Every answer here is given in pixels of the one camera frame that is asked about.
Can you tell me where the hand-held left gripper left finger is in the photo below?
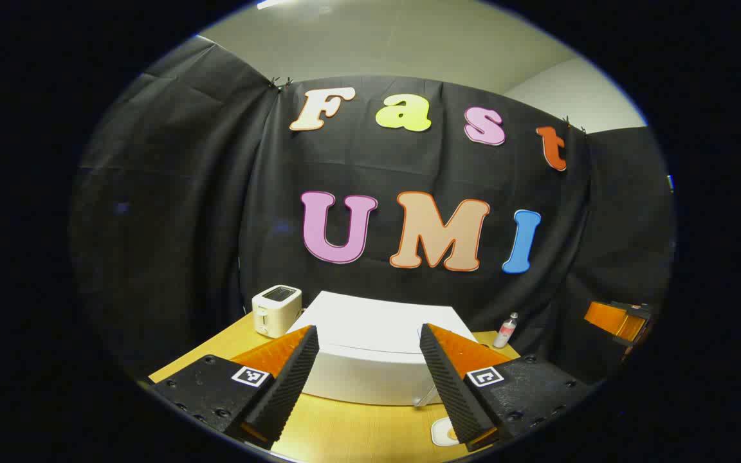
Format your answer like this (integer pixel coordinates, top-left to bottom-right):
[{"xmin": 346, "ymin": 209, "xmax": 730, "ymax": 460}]
[{"xmin": 149, "ymin": 325, "xmax": 320, "ymax": 451}]

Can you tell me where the small pink label bottle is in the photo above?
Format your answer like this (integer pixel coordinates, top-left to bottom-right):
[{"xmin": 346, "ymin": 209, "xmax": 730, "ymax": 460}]
[{"xmin": 493, "ymin": 313, "xmax": 519, "ymax": 349}]

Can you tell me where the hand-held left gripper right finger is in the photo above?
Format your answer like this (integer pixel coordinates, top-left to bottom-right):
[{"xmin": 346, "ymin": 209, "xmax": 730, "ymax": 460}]
[{"xmin": 419, "ymin": 323, "xmax": 593, "ymax": 452}]

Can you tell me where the white microwave oven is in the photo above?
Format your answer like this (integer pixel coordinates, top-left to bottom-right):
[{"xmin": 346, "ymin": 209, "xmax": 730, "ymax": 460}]
[{"xmin": 287, "ymin": 291, "xmax": 477, "ymax": 407}]

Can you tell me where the white square plate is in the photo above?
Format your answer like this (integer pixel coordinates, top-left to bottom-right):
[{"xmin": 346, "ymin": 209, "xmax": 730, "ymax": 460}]
[{"xmin": 430, "ymin": 417, "xmax": 461, "ymax": 448}]

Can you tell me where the white toaster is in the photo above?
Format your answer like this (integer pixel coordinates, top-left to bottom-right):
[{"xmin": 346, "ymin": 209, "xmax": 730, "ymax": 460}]
[{"xmin": 252, "ymin": 285, "xmax": 302, "ymax": 339}]

